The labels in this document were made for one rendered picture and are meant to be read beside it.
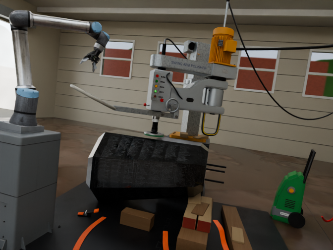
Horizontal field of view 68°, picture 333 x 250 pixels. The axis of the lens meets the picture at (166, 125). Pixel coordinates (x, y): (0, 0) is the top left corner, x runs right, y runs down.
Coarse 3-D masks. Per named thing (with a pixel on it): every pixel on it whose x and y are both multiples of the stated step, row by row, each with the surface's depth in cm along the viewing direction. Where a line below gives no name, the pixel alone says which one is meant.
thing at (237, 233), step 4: (232, 228) 227; (236, 228) 228; (240, 228) 229; (232, 232) 220; (236, 232) 221; (240, 232) 222; (232, 236) 213; (236, 236) 214; (240, 236) 214; (232, 240) 207; (236, 240) 207; (240, 240) 208
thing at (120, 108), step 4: (116, 108) 246; (120, 108) 247; (124, 108) 248; (128, 108) 249; (132, 108) 250; (136, 108) 263; (128, 112) 249; (132, 112) 251; (136, 112) 252; (140, 112) 253; (144, 112) 254; (148, 112) 255; (152, 112) 256; (156, 112) 258; (160, 112) 259; (164, 112) 272; (156, 116) 258; (160, 116) 259; (164, 116) 261; (168, 116) 262; (172, 116) 263; (176, 116) 261
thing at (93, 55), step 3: (96, 51) 224; (99, 51) 224; (90, 54) 226; (93, 54) 222; (96, 54) 223; (99, 54) 226; (90, 57) 226; (93, 57) 224; (96, 57) 225; (93, 60) 224; (96, 60) 225
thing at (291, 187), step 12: (312, 156) 268; (288, 180) 277; (300, 180) 272; (276, 192) 299; (288, 192) 277; (300, 192) 272; (276, 204) 286; (288, 204) 277; (300, 204) 275; (276, 216) 283; (288, 216) 275; (300, 216) 269
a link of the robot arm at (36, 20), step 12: (12, 12) 180; (24, 12) 179; (12, 24) 185; (24, 24) 182; (36, 24) 186; (48, 24) 189; (60, 24) 193; (72, 24) 197; (84, 24) 201; (96, 24) 205
